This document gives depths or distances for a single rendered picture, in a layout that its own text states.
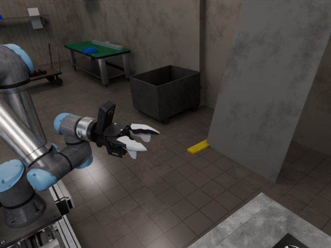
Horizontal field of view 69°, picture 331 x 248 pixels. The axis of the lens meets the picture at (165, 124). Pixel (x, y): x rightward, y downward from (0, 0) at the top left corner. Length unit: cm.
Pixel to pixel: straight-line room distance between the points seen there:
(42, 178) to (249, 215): 97
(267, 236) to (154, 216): 131
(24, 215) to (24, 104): 43
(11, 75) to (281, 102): 231
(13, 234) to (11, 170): 25
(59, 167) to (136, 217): 166
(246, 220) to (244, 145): 166
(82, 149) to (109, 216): 167
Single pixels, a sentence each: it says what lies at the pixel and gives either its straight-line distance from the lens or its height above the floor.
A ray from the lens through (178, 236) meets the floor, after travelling 224.
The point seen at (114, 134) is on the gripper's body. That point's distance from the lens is 70.
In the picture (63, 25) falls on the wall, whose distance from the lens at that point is 917.
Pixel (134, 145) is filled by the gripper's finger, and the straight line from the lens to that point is 65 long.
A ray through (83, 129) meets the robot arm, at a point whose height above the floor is 146.
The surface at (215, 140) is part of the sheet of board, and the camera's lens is 315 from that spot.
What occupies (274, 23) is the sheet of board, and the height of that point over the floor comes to 146.
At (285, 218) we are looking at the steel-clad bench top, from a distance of 139.
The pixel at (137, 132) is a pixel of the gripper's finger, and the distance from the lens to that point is 71.
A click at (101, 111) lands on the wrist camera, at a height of 153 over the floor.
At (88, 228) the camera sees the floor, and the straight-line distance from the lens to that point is 245.
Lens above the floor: 180
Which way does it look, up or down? 28 degrees down
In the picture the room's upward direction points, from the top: 4 degrees counter-clockwise
